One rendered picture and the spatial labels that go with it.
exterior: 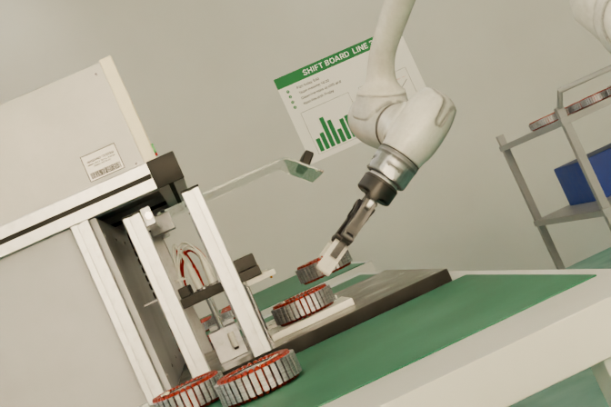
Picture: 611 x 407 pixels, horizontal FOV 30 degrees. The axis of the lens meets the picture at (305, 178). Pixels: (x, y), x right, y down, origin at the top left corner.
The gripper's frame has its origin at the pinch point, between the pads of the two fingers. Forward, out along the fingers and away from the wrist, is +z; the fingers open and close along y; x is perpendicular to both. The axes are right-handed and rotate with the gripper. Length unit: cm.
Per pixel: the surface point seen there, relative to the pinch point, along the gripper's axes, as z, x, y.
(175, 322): 24, -17, 45
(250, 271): 10.0, -11.7, 27.8
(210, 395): 28, -7, 62
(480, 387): 8, 9, 122
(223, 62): -100, -93, -508
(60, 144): 11, -50, 33
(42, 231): 24, -42, 46
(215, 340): 22.8, -9.7, 28.1
